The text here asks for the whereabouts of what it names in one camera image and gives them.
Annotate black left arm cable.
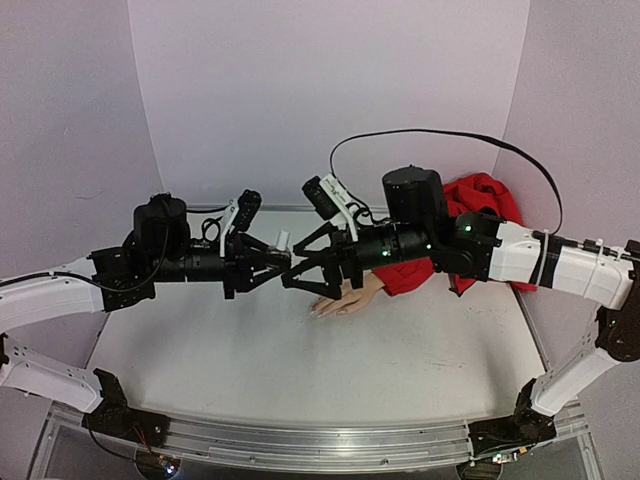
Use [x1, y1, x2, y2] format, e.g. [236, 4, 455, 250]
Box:
[0, 269, 101, 291]

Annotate aluminium table edge rail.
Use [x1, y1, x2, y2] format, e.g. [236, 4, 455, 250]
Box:
[187, 203, 388, 214]

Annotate mannequin hand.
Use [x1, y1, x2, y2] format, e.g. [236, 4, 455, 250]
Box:
[311, 277, 383, 317]

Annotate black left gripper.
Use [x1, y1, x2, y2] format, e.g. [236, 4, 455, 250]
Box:
[151, 234, 293, 299]

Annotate aluminium front base frame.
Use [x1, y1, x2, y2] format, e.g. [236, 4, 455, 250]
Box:
[28, 400, 602, 479]

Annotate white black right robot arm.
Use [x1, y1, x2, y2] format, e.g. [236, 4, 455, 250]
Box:
[282, 166, 639, 425]

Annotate red dress cloth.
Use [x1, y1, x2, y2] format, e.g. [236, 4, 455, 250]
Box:
[371, 173, 524, 296]

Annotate white nail polish cap brush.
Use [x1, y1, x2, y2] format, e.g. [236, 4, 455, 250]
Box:
[275, 230, 290, 251]

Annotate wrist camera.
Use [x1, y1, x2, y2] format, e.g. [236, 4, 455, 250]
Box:
[219, 189, 262, 258]
[302, 174, 359, 241]

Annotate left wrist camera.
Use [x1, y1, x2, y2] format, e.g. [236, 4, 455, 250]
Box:
[219, 189, 262, 258]

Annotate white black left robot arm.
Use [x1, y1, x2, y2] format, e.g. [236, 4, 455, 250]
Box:
[1, 190, 291, 437]

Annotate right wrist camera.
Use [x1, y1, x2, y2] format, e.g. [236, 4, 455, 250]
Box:
[302, 174, 359, 241]

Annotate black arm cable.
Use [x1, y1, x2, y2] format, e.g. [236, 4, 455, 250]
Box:
[0, 269, 101, 291]
[328, 128, 565, 234]

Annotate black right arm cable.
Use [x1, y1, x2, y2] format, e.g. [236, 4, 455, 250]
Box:
[328, 128, 565, 234]

